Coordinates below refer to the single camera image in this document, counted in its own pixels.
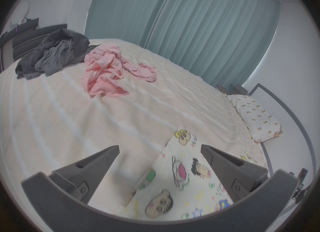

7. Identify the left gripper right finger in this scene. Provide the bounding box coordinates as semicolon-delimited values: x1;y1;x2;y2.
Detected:
201;144;269;202

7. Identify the black chest of drawers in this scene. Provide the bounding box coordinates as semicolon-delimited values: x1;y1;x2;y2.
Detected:
0;18;68;74

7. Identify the grey bedside table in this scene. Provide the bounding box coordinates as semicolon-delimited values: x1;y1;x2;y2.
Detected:
216;83;248;97

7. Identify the blue-green curtain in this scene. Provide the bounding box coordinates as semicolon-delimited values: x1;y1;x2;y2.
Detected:
145;0;279;89
85;0;182;49

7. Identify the pink garment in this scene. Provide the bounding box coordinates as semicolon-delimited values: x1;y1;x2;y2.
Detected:
81;45;157;98

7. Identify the white printed pyjama top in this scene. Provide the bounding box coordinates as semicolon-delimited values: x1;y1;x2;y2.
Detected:
124;127;258;220

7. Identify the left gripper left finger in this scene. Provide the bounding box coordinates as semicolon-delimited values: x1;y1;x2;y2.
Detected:
49;145;120;204

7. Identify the white printed pillow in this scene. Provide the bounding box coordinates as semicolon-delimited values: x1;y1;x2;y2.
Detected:
226;94;283;142

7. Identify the bed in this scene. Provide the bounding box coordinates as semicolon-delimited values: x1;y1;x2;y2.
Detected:
0;38;318;220

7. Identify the pile of clothes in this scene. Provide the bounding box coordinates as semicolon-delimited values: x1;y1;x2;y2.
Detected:
15;28;100;80

